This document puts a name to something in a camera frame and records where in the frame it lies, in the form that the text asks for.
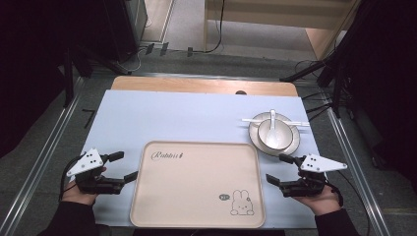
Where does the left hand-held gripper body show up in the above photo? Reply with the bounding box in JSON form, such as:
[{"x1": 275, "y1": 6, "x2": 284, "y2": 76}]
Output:
[{"x1": 67, "y1": 147, "x2": 126, "y2": 196}]

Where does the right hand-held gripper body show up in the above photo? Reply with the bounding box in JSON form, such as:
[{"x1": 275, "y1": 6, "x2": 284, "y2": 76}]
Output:
[{"x1": 278, "y1": 153, "x2": 348, "y2": 199}]

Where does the person's left hand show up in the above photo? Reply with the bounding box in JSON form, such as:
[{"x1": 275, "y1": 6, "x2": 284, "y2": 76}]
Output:
[{"x1": 62, "y1": 181, "x2": 101, "y2": 207}]

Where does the person's right hand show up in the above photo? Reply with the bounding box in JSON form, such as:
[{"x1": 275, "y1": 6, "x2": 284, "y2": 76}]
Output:
[{"x1": 293, "y1": 184, "x2": 342, "y2": 217}]

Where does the white plate with dark rim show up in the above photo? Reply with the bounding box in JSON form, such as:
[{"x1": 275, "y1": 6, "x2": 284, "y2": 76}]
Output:
[{"x1": 248, "y1": 111, "x2": 301, "y2": 157}]

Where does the white bowl with dark rim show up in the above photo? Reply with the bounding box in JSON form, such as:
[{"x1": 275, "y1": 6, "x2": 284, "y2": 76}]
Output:
[{"x1": 257, "y1": 118, "x2": 294, "y2": 151}]

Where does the white ceramic spoon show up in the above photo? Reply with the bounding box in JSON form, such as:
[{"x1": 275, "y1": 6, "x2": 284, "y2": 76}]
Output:
[{"x1": 265, "y1": 109, "x2": 283, "y2": 148}]

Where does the white chopstick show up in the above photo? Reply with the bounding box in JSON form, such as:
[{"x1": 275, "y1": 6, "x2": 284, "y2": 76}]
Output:
[
  {"x1": 249, "y1": 119, "x2": 311, "y2": 128},
  {"x1": 241, "y1": 118, "x2": 311, "y2": 127}
]

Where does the beige rabbit print tray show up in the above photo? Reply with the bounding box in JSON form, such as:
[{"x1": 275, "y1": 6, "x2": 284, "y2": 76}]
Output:
[{"x1": 129, "y1": 140, "x2": 267, "y2": 229}]

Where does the light blue table mat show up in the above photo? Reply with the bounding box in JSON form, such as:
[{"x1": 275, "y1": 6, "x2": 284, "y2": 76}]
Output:
[{"x1": 79, "y1": 89, "x2": 325, "y2": 229}]

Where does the black tripod stand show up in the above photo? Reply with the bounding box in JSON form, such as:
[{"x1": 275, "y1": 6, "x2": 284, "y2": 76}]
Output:
[
  {"x1": 61, "y1": 44, "x2": 133, "y2": 107},
  {"x1": 279, "y1": 42, "x2": 353, "y2": 120}
]

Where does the dark curtain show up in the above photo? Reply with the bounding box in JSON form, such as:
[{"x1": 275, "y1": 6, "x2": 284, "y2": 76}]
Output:
[
  {"x1": 340, "y1": 0, "x2": 417, "y2": 195},
  {"x1": 0, "y1": 0, "x2": 114, "y2": 159}
]

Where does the wooden table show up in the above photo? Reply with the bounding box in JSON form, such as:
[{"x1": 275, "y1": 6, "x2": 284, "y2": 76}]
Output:
[{"x1": 110, "y1": 76, "x2": 299, "y2": 98}]

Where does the black cabinet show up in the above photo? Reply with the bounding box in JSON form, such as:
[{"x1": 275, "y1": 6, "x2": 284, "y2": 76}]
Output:
[{"x1": 103, "y1": 0, "x2": 149, "y2": 64}]

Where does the light wooden desk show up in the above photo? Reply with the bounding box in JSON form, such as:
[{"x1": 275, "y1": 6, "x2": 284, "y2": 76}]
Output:
[{"x1": 203, "y1": 0, "x2": 362, "y2": 61}]

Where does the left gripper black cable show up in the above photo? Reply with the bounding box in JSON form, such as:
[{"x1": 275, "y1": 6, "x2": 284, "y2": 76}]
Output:
[{"x1": 58, "y1": 153, "x2": 87, "y2": 202}]

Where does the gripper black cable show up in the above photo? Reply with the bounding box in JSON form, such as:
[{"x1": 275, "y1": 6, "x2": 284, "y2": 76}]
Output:
[
  {"x1": 324, "y1": 170, "x2": 372, "y2": 236},
  {"x1": 58, "y1": 153, "x2": 87, "y2": 202}
]

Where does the metal floor rail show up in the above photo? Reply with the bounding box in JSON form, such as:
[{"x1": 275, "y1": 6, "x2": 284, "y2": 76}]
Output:
[
  {"x1": 0, "y1": 77, "x2": 87, "y2": 236},
  {"x1": 323, "y1": 97, "x2": 391, "y2": 236}
]

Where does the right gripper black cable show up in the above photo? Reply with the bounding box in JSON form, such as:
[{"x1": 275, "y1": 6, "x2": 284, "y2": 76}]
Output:
[{"x1": 324, "y1": 170, "x2": 372, "y2": 236}]

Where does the white floor cable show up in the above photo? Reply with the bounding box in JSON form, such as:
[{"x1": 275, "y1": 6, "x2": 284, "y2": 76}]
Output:
[{"x1": 116, "y1": 47, "x2": 147, "y2": 75}]

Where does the hanging black cable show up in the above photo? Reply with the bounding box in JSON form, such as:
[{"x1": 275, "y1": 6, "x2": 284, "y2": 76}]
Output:
[{"x1": 192, "y1": 0, "x2": 227, "y2": 54}]

